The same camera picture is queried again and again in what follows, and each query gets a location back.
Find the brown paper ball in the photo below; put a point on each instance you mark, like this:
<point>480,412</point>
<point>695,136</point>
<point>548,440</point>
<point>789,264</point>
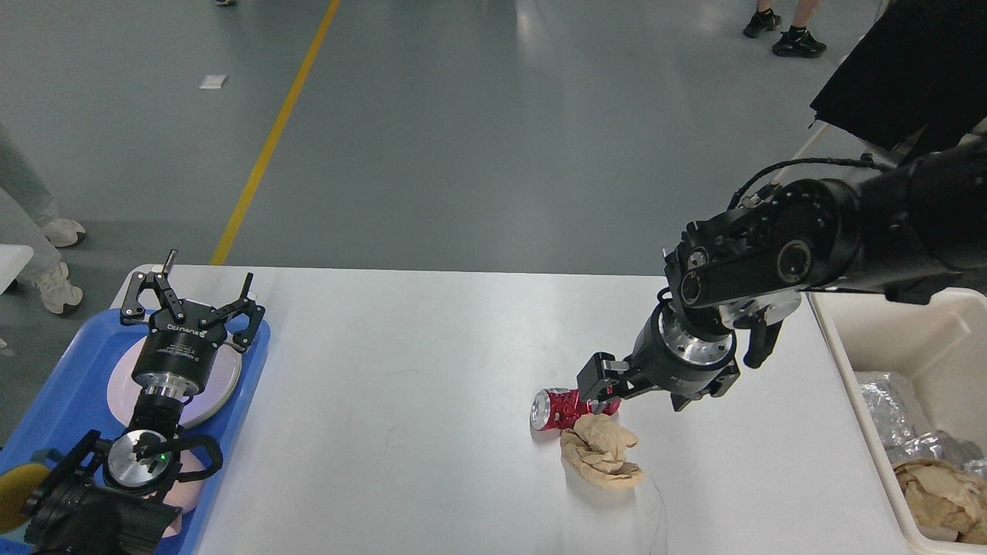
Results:
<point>947,504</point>

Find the crushed red soda can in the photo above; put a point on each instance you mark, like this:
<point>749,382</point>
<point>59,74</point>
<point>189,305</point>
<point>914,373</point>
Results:
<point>560,408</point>

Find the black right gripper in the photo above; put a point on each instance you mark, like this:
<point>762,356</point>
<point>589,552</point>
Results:
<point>665,357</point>

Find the teal and yellow mug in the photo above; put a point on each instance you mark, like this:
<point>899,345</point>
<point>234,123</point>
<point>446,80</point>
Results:
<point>18,483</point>

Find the tan napkin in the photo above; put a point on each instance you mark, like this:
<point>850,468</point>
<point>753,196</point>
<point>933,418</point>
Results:
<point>596,447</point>

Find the person with black sneakers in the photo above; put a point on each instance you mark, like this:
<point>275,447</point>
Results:
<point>797,40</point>

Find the white side table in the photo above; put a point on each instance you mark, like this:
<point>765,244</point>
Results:
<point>14,257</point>

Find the blue plastic tray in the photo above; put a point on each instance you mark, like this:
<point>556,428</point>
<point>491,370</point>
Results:
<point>73,401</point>

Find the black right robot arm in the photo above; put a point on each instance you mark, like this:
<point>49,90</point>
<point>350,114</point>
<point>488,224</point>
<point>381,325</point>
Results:
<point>905,234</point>

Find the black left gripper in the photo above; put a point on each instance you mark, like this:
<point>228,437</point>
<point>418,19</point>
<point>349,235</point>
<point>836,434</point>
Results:
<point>177,361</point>

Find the pink mug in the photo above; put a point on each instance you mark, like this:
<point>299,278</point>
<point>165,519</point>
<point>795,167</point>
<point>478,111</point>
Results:
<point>184,495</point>

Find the beige plastic bin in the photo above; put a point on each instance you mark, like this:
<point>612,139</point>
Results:
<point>939,347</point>

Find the foil wrapper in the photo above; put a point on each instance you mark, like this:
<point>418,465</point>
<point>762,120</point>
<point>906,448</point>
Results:
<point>892,404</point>
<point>962,454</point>

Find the pink plate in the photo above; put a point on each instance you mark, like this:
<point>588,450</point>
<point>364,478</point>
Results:
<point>122,391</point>

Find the person in grey trousers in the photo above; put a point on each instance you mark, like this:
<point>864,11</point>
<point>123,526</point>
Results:
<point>30,216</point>

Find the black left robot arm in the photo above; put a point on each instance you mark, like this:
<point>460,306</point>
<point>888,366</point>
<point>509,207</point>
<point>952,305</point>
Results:
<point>132,426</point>

